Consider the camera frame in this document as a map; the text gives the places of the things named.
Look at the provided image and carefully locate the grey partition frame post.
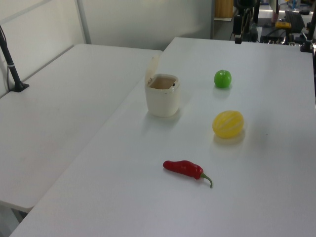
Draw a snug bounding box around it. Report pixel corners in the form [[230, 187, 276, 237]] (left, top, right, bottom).
[[76, 0, 92, 45]]

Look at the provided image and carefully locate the yellow striped toy melon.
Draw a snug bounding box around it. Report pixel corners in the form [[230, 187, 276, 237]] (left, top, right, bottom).
[[212, 110, 245, 139]]

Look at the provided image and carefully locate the black pole with base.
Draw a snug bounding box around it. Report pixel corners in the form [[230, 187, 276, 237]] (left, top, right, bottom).
[[0, 24, 30, 93]]

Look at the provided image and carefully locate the yellow wooden board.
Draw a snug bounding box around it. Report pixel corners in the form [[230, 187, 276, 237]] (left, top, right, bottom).
[[214, 0, 234, 21]]

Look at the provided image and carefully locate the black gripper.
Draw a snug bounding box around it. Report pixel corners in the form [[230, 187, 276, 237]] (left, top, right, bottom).
[[233, 14, 244, 45]]

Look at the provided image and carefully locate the white side table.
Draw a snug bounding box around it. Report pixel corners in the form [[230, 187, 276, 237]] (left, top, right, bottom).
[[0, 43, 163, 213]]

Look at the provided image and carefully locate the black clamp stand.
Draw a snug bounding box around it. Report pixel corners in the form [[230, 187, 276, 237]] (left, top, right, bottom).
[[299, 21, 316, 53]]

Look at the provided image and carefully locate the red toy chili pepper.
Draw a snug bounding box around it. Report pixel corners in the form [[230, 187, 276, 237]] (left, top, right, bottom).
[[162, 160, 213, 188]]

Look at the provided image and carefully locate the green toy apple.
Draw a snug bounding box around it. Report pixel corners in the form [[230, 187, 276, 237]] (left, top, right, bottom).
[[213, 70, 233, 88]]

